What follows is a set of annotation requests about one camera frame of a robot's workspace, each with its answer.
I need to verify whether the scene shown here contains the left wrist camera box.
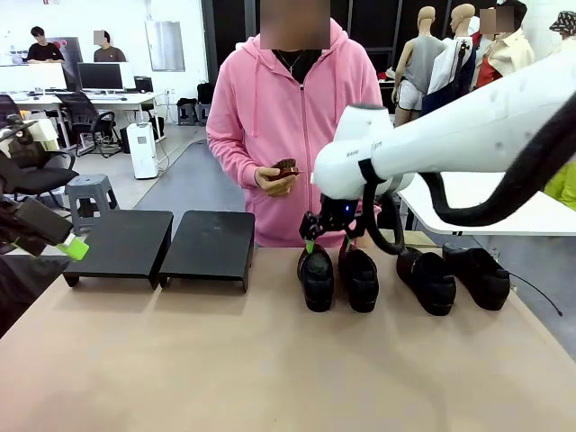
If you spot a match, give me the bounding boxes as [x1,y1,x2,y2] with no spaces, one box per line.
[0,114,59,157]

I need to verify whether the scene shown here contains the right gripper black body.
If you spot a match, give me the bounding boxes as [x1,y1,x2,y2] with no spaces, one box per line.
[317,193,364,229]

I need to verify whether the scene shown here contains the grey plastic stool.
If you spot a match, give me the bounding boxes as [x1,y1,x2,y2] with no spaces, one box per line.
[65,174,121,236]

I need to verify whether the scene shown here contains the neon yellow pants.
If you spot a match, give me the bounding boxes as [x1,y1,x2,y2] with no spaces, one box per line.
[544,161,576,212]

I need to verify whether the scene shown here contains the black bag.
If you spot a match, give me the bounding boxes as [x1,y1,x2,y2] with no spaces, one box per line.
[196,80,215,107]

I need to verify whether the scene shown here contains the mannequin in white navy jacket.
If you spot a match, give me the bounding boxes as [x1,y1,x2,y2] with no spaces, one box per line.
[426,3,479,112]

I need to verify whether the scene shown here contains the grey wall panel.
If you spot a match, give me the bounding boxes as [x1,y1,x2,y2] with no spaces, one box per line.
[144,20,185,72]

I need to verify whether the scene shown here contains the mannequin with bucket hat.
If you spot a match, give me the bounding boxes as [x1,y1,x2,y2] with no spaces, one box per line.
[548,11,576,46]

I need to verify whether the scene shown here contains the black computer monitor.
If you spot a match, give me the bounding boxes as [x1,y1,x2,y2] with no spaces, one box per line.
[76,62,124,91]

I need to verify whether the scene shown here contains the mannequin in cream jacket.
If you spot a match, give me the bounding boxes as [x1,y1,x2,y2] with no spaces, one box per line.
[472,0,537,91]

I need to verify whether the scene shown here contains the person in brown shirt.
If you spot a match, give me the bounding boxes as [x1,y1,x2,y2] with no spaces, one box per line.
[93,30,127,63]

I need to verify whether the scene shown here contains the brown cardboard box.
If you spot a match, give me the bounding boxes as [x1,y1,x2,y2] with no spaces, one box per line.
[403,231,445,249]

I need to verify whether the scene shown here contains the black cantilever chair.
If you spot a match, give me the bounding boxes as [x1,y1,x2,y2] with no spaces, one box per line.
[0,148,81,208]

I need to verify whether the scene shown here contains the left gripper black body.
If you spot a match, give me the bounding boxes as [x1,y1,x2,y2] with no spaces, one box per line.
[0,196,76,258]

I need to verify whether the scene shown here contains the black office chair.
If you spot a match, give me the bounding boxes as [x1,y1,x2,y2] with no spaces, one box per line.
[56,92,122,158]

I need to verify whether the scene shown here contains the brown wallet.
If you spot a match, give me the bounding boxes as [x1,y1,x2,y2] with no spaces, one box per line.
[266,157,302,182]

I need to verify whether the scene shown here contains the person in black shirt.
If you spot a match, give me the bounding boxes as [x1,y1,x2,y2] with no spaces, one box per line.
[26,25,67,63]

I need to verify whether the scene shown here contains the white office desk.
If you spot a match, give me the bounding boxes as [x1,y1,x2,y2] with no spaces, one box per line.
[8,89,166,113]

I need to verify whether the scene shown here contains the silver cross necklace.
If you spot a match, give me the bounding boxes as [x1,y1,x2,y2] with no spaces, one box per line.
[276,48,303,76]

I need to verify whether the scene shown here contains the black shoe stand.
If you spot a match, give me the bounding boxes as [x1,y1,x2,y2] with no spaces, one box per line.
[62,209,175,291]
[157,210,257,293]

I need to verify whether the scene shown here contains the white desk partition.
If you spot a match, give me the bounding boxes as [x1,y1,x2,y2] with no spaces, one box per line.
[0,62,68,94]

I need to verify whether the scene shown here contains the black leather loafer shoe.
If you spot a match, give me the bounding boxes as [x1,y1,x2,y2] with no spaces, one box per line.
[443,242,511,311]
[395,247,458,317]
[337,247,380,314]
[296,245,336,313]

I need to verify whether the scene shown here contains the person's right hand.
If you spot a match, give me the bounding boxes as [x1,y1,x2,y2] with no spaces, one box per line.
[254,166,296,198]

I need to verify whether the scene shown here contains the white table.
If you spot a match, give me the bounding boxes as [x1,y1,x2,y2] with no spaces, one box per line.
[398,173,576,238]

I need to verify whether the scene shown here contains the mannequin in grey tank top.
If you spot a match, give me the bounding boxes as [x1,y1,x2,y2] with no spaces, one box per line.
[390,4,447,128]

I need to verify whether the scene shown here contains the person's right forearm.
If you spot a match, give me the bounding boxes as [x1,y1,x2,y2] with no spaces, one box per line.
[205,130,271,190]

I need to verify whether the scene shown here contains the black mat beside table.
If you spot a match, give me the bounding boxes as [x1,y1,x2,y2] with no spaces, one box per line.
[0,254,68,338]

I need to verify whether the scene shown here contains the thin black cable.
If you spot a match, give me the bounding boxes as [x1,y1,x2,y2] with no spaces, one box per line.
[508,271,563,317]

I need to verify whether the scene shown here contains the grey board with red circle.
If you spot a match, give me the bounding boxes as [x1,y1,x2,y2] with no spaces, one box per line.
[47,37,85,91]

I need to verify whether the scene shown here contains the black right arm cable sleeve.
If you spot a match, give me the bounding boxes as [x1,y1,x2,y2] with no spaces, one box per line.
[358,92,576,258]

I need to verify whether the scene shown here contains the white air purifier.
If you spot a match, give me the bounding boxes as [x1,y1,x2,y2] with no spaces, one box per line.
[127,121,159,180]

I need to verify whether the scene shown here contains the person in pink hoodie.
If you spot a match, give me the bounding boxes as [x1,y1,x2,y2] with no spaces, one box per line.
[205,17,384,248]

